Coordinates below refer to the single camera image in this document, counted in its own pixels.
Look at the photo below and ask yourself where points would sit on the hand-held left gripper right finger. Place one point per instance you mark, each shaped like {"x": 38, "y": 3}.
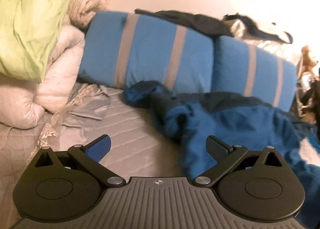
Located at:
{"x": 216, "y": 148}

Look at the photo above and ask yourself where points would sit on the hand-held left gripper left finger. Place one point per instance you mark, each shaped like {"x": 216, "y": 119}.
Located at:
{"x": 98, "y": 148}

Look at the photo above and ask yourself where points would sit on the blue fleece jacket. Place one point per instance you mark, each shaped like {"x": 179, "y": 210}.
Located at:
{"x": 225, "y": 124}

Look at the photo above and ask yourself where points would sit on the pile of bags and clothes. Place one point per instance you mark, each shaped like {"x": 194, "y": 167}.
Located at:
{"x": 308, "y": 94}

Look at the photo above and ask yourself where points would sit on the grey quilted bedspread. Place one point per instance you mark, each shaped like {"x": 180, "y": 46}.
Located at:
{"x": 130, "y": 124}

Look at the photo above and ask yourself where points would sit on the blue grey-striped pillow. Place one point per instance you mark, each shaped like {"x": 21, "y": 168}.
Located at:
{"x": 232, "y": 69}
{"x": 150, "y": 51}

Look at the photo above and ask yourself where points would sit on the white quilted comforter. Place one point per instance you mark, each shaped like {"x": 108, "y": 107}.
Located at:
{"x": 60, "y": 69}

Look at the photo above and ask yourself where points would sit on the silver and dark cloth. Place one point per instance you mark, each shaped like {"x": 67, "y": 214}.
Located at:
{"x": 236, "y": 29}

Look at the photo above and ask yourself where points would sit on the dark garment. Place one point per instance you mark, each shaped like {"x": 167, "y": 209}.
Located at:
{"x": 200, "y": 23}

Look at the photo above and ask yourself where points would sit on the brown teddy bear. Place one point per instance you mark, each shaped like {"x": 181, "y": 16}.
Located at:
{"x": 307, "y": 59}

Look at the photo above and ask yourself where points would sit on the beige knitted blanket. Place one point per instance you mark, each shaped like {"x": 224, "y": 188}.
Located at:
{"x": 82, "y": 7}

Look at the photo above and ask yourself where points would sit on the light green quilt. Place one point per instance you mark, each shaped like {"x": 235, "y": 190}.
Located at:
{"x": 30, "y": 19}

